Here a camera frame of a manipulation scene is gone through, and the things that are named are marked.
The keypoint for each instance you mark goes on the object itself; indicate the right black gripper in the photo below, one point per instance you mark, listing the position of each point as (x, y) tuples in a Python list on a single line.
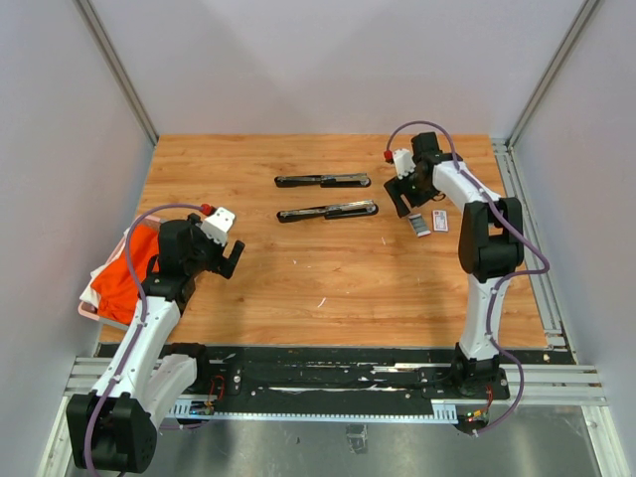
[(396, 188)]

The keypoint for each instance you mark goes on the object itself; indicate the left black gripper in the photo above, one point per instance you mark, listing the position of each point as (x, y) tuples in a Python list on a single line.
[(217, 264)]

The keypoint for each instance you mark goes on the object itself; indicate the black stapler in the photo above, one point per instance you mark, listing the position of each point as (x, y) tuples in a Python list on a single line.
[(330, 212), (356, 180)]

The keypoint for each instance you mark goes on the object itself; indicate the staple box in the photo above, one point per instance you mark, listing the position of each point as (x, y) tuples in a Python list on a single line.
[(440, 221)]

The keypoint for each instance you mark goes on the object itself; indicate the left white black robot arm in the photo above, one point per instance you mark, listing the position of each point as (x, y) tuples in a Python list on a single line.
[(114, 427)]

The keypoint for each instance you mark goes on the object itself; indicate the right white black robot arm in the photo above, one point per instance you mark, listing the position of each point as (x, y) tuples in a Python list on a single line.
[(488, 250)]

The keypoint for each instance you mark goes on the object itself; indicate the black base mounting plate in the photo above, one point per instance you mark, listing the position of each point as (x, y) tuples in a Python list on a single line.
[(252, 374)]

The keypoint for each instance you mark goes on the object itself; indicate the orange cloth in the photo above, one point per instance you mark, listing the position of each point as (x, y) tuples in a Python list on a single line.
[(116, 286)]

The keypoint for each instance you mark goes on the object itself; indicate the white cloth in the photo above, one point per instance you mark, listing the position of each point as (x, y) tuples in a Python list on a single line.
[(89, 294)]

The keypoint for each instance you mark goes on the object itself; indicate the pink plastic basket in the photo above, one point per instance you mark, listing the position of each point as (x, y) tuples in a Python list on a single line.
[(88, 311)]

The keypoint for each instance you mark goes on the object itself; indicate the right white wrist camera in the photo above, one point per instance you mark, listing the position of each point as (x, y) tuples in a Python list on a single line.
[(403, 162)]

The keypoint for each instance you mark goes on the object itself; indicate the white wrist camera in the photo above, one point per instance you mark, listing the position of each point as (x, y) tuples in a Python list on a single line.
[(217, 226), (403, 162)]

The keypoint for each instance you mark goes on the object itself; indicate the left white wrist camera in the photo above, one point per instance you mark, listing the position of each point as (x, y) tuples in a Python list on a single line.
[(217, 226)]

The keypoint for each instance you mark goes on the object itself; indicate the grey cable duct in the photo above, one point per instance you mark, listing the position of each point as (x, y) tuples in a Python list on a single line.
[(409, 410)]

